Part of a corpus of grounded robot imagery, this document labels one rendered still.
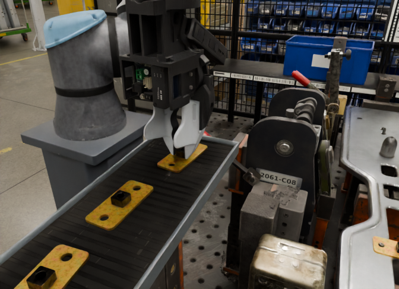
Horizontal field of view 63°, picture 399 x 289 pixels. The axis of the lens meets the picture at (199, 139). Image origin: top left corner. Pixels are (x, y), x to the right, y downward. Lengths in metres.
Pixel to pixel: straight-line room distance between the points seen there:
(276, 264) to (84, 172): 0.42
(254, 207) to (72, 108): 0.40
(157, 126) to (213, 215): 0.68
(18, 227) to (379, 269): 2.08
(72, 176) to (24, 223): 1.66
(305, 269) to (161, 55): 0.30
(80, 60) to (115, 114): 0.13
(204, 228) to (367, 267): 0.56
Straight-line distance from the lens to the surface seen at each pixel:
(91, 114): 0.68
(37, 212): 2.43
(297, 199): 0.55
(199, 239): 1.00
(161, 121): 0.45
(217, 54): 0.46
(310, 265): 0.45
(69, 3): 8.06
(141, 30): 0.36
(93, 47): 0.65
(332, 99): 0.98
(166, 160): 0.46
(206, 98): 0.41
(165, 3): 0.36
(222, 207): 1.11
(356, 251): 0.61
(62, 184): 0.77
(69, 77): 0.67
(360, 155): 0.89
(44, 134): 0.75
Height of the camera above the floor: 1.40
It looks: 27 degrees down
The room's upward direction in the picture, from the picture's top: straight up
